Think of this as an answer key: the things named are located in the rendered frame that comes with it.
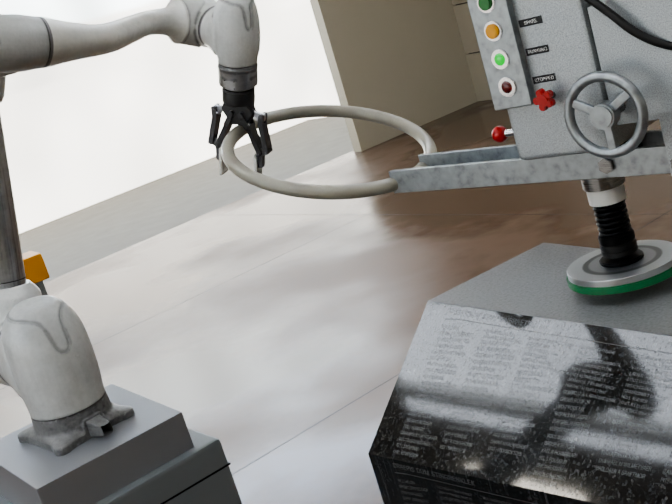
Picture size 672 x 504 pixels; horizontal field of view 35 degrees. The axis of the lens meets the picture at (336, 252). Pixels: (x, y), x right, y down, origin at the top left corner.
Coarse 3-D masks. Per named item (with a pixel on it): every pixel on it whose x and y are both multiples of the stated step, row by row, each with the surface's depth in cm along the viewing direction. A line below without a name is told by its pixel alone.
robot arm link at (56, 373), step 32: (32, 320) 201; (64, 320) 204; (0, 352) 208; (32, 352) 200; (64, 352) 202; (32, 384) 202; (64, 384) 202; (96, 384) 208; (32, 416) 207; (64, 416) 204
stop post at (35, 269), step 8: (24, 256) 312; (32, 256) 309; (40, 256) 310; (24, 264) 308; (32, 264) 309; (40, 264) 310; (32, 272) 309; (40, 272) 310; (32, 280) 309; (40, 280) 311; (40, 288) 313
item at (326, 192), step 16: (272, 112) 254; (288, 112) 256; (304, 112) 257; (320, 112) 258; (336, 112) 258; (352, 112) 258; (368, 112) 256; (384, 112) 255; (240, 128) 246; (256, 128) 251; (400, 128) 252; (416, 128) 247; (224, 144) 237; (432, 144) 239; (224, 160) 232; (240, 176) 226; (256, 176) 223; (288, 192) 220; (304, 192) 218; (320, 192) 218; (336, 192) 218; (352, 192) 219; (368, 192) 220; (384, 192) 221
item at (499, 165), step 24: (648, 144) 195; (408, 168) 220; (432, 168) 215; (456, 168) 211; (480, 168) 207; (504, 168) 204; (528, 168) 200; (552, 168) 197; (576, 168) 194; (600, 168) 189; (624, 168) 187; (648, 168) 184
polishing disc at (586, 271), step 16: (640, 240) 210; (656, 240) 207; (592, 256) 209; (656, 256) 198; (576, 272) 202; (592, 272) 200; (608, 272) 197; (624, 272) 195; (640, 272) 192; (656, 272) 192
